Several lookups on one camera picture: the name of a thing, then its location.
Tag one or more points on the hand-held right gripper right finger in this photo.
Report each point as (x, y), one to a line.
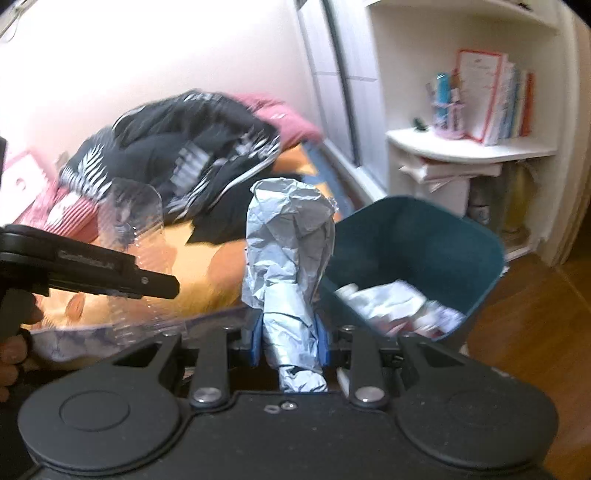
(323, 344)

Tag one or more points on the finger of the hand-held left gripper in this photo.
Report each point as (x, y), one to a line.
(159, 285)

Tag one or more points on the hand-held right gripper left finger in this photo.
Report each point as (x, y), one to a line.
(256, 344)

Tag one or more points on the clear plastic container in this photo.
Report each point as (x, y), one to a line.
(134, 217)

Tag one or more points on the white paper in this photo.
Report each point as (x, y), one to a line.
(383, 297)

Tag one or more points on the silver foil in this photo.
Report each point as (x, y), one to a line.
(286, 258)

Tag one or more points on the pink white wrapper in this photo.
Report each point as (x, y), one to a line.
(438, 321)

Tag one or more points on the teal deer print trash bin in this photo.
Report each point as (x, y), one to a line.
(415, 240)

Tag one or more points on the person's left hand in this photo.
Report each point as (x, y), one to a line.
(14, 360)

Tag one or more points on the pink striped blanket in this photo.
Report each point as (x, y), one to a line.
(69, 212)

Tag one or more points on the bed with orange floral sheet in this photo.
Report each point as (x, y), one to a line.
(207, 277)

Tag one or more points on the black cloth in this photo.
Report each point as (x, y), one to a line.
(226, 221)

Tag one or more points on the pink white object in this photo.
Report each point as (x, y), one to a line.
(23, 177)

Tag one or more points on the dark leaf print duvet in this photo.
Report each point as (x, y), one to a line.
(175, 134)

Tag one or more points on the pink printed quilt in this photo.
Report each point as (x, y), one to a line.
(286, 120)

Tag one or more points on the stack of papers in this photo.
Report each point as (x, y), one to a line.
(443, 173)

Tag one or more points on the grey bag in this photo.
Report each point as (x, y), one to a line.
(480, 203)

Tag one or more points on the small dark figurine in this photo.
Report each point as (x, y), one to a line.
(419, 123)

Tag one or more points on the white corner shelf unit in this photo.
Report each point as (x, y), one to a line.
(461, 145)

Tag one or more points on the olive bag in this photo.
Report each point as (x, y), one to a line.
(518, 198)

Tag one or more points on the white door wardrobe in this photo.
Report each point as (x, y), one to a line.
(332, 92)

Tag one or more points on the pink pen holder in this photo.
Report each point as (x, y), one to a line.
(445, 120)

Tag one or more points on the red bordered certificate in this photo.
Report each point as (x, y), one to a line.
(478, 92)

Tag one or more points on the row of books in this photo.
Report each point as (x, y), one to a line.
(517, 106)

